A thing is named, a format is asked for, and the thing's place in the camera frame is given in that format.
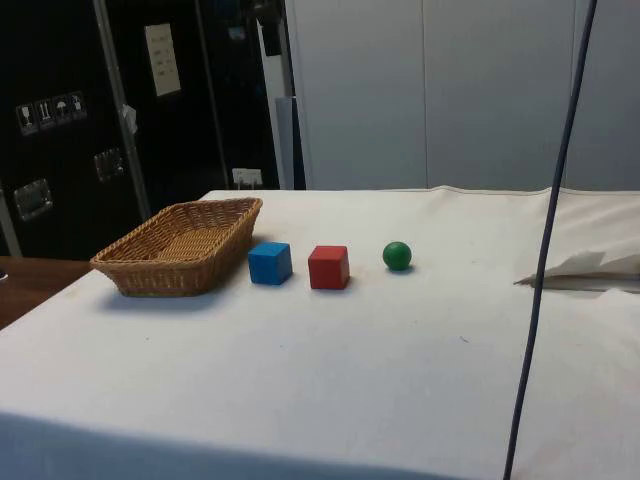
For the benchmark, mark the green ball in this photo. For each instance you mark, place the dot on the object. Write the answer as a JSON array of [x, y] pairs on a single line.
[[397, 256]]

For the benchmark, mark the brown wicker basket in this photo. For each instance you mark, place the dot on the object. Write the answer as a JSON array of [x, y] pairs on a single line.
[[165, 280]]

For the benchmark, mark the red cube block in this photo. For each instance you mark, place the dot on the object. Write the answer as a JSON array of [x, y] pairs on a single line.
[[326, 270]]

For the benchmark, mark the blue cube block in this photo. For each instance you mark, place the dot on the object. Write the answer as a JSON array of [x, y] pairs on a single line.
[[267, 265]]

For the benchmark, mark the pale lockers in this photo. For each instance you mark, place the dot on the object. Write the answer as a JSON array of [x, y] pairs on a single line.
[[475, 100]]

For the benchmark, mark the black cabinet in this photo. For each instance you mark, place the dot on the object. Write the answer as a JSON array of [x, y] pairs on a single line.
[[75, 150]]

